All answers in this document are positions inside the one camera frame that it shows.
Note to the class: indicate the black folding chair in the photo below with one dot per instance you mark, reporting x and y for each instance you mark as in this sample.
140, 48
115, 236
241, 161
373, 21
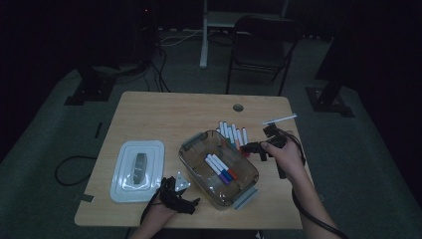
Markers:
258, 49

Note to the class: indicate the small black floor object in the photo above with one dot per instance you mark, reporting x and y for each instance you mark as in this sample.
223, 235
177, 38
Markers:
98, 130

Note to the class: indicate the person's left hand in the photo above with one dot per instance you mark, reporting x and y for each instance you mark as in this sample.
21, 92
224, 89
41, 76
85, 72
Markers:
159, 217

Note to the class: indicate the black stand base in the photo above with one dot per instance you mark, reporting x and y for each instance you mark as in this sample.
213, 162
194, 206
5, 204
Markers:
93, 89
326, 103

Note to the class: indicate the orange-red cap marker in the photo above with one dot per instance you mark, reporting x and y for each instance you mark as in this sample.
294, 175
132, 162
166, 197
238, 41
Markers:
233, 174

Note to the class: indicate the grey tape piece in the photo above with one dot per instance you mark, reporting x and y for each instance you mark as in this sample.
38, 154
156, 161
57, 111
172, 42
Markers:
87, 198

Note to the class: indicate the grey table grommet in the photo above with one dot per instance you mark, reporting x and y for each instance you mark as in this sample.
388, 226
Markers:
238, 108

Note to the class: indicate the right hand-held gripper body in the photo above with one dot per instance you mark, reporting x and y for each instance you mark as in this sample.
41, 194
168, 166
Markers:
275, 136

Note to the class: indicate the bunch of coloured markers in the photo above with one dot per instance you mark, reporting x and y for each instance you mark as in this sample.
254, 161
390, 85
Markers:
239, 134

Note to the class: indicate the transparent grey storage box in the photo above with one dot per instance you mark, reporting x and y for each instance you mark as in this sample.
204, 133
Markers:
199, 166

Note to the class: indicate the person's right hand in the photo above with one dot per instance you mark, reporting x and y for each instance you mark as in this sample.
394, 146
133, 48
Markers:
290, 159

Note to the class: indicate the dark equipment rack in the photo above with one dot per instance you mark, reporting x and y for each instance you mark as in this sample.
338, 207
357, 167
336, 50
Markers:
146, 33

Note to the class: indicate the purple cap marker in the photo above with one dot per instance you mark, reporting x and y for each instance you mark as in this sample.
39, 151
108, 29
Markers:
225, 180

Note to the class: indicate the light blue cap marker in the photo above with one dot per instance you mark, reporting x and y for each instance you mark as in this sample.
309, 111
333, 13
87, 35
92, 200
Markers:
232, 139

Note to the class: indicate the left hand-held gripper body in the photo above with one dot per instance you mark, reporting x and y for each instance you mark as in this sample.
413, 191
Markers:
170, 194

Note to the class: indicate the white box lid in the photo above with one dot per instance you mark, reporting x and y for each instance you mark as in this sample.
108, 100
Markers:
149, 186

